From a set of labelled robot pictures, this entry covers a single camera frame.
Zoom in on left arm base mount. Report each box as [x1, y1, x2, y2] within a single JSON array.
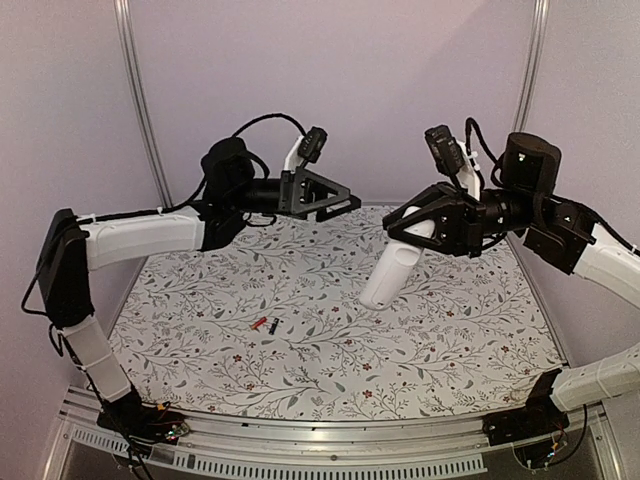
[[97, 394, 190, 445]]

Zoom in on left aluminium frame post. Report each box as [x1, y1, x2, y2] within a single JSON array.
[[113, 0, 173, 207]]

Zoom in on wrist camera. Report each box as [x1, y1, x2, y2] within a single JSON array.
[[297, 126, 328, 164], [424, 125, 464, 176]]

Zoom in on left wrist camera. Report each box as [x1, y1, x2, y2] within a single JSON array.
[[297, 126, 328, 164]]

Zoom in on black battery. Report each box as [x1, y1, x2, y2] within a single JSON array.
[[269, 318, 280, 335]]

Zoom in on red orange battery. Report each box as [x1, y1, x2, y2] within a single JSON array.
[[251, 317, 268, 330]]

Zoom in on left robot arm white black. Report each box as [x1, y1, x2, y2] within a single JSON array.
[[20, 127, 361, 434]]

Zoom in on aluminium frame post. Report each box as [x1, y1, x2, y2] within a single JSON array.
[[512, 0, 550, 131], [113, 0, 173, 207]]

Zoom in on right aluminium frame post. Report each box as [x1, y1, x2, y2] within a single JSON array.
[[512, 0, 550, 131]]

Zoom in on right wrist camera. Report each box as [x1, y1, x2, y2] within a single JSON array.
[[424, 125, 464, 176]]

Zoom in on white remote control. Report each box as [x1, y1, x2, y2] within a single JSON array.
[[358, 205, 433, 312]]

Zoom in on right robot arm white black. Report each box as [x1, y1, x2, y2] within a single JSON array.
[[382, 118, 639, 306]]

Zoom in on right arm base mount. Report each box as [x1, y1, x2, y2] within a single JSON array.
[[482, 368, 569, 469]]

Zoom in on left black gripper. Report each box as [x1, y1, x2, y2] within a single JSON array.
[[230, 166, 363, 223]]

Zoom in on floral patterned table mat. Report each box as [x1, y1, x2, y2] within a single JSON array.
[[110, 207, 563, 421]]

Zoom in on front aluminium rail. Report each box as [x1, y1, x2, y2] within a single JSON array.
[[43, 387, 630, 479]]

